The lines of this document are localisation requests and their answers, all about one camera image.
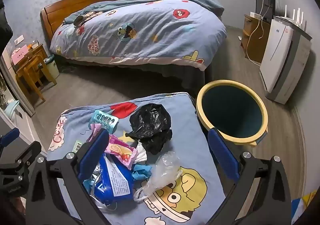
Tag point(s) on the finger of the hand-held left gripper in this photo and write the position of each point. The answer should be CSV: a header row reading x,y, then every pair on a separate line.
x,y
9,137
28,152

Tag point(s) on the white router with antennas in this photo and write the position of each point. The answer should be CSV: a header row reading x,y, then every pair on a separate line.
x,y
297,19

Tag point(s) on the colourful snack wrapper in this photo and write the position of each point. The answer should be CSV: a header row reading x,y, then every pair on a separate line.
x,y
120,151

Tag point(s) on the pink box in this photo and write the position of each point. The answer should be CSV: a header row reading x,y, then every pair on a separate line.
x,y
20,55

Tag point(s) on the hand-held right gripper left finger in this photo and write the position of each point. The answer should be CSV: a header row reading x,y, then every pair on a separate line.
x,y
92,155

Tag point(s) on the teal cloth item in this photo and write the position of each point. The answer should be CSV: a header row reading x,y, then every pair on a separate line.
x,y
11,109

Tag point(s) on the cartoon printed blue cloth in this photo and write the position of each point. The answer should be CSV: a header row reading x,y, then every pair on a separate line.
x,y
190,140

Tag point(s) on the white tissue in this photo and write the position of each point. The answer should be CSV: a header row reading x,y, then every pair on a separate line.
x,y
141,152

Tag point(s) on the black plastic bag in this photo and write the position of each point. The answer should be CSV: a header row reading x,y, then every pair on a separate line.
x,y
150,125

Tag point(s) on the white wall socket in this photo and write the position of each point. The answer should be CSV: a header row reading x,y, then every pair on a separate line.
x,y
19,40

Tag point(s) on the teal plastic tray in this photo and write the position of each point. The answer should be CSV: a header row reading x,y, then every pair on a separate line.
x,y
105,120

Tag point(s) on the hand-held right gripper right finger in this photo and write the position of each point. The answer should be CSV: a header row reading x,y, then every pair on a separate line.
x,y
222,155

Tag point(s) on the wooden cabinet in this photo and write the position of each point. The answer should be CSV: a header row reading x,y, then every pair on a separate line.
x,y
255,45

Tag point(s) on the blue white snack package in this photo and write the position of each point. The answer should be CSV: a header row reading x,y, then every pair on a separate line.
x,y
117,180

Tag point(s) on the wooden bed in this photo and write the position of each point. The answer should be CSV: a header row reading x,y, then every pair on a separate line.
x,y
75,3

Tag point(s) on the small white box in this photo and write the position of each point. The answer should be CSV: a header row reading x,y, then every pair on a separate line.
x,y
256,15

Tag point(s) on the large blue white bag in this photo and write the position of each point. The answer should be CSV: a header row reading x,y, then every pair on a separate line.
x,y
307,198

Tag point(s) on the white air purifier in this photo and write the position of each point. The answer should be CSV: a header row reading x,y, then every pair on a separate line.
x,y
282,60

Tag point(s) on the wooden nightstand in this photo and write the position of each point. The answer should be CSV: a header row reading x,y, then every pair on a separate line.
x,y
27,70

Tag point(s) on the small dark cloth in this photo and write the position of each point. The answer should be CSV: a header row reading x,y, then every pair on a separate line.
x,y
80,19

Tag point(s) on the clear plastic bag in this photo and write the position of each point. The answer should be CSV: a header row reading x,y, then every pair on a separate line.
x,y
162,175

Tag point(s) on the blue bin with yellow rim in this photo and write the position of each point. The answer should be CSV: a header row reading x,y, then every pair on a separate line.
x,y
232,110

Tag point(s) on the blue face mask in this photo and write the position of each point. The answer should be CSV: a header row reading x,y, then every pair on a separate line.
x,y
141,172

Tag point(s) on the small green white carton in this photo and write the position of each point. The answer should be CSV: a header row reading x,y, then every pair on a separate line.
x,y
77,145

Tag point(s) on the small white bin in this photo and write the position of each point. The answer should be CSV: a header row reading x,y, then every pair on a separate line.
x,y
51,67

